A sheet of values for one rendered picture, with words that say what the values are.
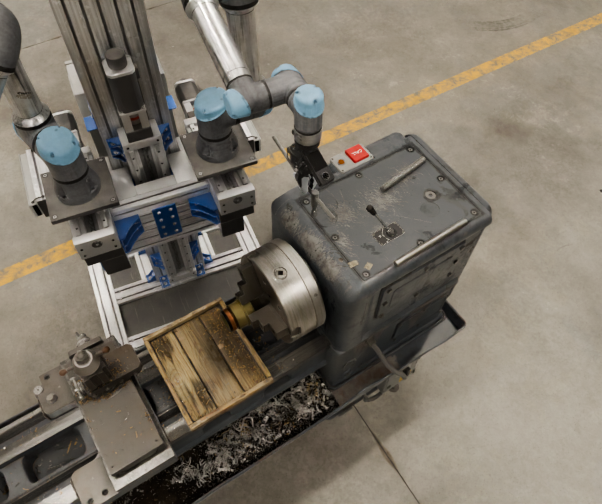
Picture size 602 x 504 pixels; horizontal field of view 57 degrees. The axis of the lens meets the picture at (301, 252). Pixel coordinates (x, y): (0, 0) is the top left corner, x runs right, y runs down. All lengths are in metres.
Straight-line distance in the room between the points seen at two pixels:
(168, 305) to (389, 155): 1.39
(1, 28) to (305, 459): 2.04
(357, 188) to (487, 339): 1.50
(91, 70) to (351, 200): 0.90
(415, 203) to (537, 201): 1.96
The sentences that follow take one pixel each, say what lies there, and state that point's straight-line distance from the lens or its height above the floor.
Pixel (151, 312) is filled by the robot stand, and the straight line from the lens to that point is 2.80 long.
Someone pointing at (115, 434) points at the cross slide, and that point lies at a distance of 1.79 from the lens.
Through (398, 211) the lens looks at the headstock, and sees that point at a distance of 1.77.
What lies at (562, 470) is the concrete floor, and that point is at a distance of 2.97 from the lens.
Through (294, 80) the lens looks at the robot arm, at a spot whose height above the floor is 1.68.
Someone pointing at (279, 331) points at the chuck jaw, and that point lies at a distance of 1.68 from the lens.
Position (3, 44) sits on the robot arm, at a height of 1.75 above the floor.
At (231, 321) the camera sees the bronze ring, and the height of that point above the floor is 1.11.
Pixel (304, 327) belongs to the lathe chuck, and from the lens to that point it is 1.70.
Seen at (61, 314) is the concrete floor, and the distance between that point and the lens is 3.18.
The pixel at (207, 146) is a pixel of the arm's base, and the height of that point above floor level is 1.22.
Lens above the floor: 2.63
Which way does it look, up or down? 57 degrees down
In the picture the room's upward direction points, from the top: 2 degrees clockwise
